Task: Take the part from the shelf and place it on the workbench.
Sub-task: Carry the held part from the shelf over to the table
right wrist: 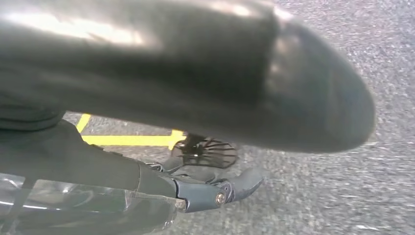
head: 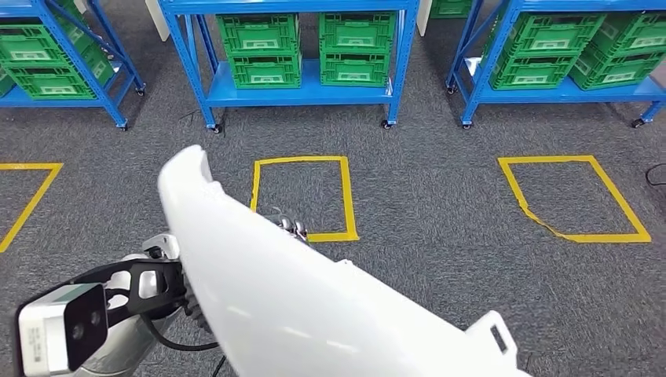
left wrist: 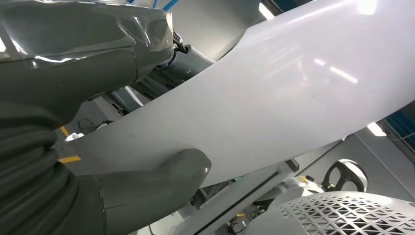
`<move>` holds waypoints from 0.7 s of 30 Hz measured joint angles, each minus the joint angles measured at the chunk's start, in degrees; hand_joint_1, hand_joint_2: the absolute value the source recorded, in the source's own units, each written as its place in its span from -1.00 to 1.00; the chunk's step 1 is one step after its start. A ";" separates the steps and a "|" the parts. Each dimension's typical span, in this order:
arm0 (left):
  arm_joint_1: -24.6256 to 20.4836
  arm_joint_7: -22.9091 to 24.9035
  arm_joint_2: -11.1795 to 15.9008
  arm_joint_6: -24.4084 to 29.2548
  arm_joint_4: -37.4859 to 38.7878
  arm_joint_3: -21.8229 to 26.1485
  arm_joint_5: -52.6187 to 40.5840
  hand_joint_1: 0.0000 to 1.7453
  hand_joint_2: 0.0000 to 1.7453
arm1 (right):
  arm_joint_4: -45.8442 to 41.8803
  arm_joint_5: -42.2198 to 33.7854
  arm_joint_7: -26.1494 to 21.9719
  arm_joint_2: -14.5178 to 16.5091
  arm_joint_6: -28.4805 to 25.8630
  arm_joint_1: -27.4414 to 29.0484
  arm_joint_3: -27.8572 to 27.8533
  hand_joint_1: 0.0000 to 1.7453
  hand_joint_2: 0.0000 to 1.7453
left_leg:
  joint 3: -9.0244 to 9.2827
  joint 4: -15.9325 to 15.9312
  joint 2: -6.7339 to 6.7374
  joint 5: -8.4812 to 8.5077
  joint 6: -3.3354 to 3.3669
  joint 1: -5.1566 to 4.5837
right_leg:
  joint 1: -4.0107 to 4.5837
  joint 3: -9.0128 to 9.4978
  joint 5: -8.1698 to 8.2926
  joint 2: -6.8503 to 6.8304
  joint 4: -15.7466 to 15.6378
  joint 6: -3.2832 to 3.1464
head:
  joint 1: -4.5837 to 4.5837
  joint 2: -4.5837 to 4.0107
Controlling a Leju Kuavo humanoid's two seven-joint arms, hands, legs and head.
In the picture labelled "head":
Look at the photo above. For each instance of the white plastic shell part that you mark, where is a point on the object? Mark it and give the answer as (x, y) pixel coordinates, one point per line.
(286, 302)

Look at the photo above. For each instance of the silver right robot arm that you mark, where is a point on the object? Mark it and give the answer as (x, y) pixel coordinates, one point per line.
(125, 348)

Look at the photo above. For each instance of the blue metal shelf rack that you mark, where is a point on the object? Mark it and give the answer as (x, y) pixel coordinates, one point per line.
(62, 102)
(572, 96)
(291, 96)

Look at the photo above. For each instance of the yellow floor tape square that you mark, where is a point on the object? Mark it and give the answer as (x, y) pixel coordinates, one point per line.
(603, 238)
(333, 237)
(26, 166)

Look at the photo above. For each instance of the white desk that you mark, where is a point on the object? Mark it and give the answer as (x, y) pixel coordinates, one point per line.
(422, 15)
(156, 21)

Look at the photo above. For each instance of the black camera mounting bracket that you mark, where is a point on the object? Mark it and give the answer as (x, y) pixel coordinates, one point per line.
(174, 299)

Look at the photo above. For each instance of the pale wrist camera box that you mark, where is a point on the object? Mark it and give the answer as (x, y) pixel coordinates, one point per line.
(47, 328)

